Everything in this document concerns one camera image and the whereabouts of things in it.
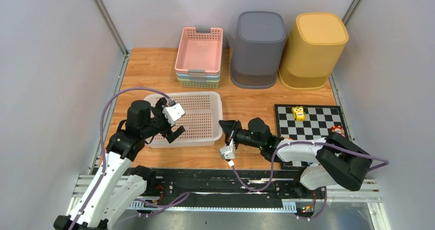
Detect yellow owl toy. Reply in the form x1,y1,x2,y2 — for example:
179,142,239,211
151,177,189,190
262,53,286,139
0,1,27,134
291,106,306,121

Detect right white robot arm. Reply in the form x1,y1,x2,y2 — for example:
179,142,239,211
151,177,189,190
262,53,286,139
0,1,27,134
219,118,374,198

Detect blue perforated basket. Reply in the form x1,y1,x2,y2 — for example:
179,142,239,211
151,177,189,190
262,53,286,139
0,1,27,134
176,72,221,80

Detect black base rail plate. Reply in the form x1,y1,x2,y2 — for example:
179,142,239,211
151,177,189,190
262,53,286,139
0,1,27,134
124,168,339,210

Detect yellow slatted waste bin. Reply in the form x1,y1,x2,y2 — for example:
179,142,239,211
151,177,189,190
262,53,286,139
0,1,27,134
278,12,349,91

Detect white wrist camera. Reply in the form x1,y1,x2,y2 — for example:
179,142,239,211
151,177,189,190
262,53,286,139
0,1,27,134
162,103,186,126
220,142,236,160

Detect red round toy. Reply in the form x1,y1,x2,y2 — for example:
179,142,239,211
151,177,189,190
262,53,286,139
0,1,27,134
330,125,346,137

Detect pink perforated basket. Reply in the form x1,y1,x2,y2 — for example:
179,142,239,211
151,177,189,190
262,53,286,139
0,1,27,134
174,27,224,75

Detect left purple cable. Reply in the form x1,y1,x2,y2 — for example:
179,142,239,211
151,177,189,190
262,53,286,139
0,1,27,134
67,87,190,230

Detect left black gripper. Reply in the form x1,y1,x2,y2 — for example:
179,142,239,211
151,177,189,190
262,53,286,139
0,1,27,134
142,98,185,142

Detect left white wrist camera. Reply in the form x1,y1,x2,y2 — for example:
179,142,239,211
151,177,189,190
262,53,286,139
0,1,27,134
162,103,186,126

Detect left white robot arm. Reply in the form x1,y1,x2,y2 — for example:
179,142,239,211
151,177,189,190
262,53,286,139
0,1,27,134
53,98,186,229

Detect right corner metal post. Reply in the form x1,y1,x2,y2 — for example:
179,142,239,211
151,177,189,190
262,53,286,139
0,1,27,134
342,0,363,26

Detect white perforated basket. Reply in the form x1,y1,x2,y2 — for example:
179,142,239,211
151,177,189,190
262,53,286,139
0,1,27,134
149,91,223,148

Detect corner metal post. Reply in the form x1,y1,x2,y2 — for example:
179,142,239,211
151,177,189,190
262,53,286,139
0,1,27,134
93,0,129,57
342,0,363,26

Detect aluminium frame rails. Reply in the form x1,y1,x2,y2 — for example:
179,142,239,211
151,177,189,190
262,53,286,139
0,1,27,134
61,174,391,230

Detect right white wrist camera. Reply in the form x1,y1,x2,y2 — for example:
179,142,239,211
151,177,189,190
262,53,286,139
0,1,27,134
220,142,236,160

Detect green perforated basket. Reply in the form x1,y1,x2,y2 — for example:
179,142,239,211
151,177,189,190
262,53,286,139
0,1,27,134
178,78,220,89

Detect left corner metal post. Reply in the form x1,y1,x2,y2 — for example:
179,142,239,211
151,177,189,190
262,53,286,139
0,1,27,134
93,0,129,57

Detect grey slatted waste bin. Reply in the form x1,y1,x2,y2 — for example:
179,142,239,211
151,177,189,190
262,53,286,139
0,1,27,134
230,11,287,89

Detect black white checkerboard mat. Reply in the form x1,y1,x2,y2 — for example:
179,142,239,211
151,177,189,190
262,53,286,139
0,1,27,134
274,103,358,170

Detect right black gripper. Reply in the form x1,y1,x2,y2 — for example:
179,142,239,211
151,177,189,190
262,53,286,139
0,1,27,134
219,120,264,151

